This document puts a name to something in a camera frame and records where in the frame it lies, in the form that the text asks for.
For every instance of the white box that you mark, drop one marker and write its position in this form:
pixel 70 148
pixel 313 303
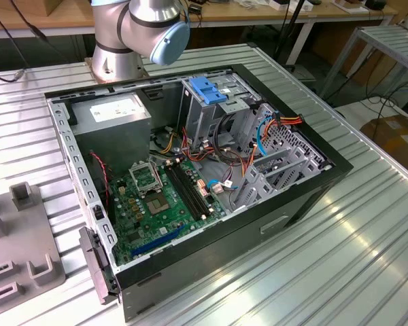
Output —
pixel 275 6

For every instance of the black open PC case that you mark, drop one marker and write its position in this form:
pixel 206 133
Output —
pixel 224 244

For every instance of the metal disk bay cage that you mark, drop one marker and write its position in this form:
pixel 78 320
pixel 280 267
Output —
pixel 292 159

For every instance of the CPU socket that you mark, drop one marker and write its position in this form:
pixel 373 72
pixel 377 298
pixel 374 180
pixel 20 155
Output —
pixel 158 204

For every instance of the wooden desk white legs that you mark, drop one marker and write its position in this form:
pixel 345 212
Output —
pixel 245 15

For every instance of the metal optical drive cage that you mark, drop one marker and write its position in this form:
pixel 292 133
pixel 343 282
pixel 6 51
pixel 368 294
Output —
pixel 197 119

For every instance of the green motherboard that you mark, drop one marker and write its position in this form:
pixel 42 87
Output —
pixel 146 234

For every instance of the blue expansion slot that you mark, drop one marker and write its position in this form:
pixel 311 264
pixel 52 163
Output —
pixel 156 241

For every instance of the grey parts rack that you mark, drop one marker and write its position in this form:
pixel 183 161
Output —
pixel 17 237

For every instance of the grey plastic case latch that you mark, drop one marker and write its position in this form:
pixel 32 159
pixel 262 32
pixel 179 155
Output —
pixel 95 265

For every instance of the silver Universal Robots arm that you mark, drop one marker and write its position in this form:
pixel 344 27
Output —
pixel 139 20

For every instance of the black power adapter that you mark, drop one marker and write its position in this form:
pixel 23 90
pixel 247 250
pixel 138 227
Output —
pixel 194 9

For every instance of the small black device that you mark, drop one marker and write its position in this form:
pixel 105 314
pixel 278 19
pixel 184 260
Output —
pixel 375 4

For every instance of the blue plastic drive latch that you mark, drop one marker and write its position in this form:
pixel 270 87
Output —
pixel 207 93

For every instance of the black case switch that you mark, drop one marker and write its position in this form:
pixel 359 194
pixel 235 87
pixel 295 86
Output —
pixel 97 212

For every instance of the large cardboard box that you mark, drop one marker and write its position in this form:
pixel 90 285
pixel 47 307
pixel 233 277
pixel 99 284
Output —
pixel 401 142

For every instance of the white papers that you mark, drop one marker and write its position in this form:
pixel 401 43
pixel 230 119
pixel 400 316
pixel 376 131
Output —
pixel 246 3

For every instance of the grey power supply unit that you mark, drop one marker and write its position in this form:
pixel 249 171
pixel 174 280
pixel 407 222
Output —
pixel 115 142

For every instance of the brown block white base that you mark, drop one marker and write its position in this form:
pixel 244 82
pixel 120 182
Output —
pixel 347 8

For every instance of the black RAM slot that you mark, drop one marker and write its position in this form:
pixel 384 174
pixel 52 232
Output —
pixel 191 189
pixel 186 191
pixel 196 187
pixel 181 193

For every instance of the black stand legs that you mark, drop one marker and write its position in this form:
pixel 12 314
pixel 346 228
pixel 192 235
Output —
pixel 292 40

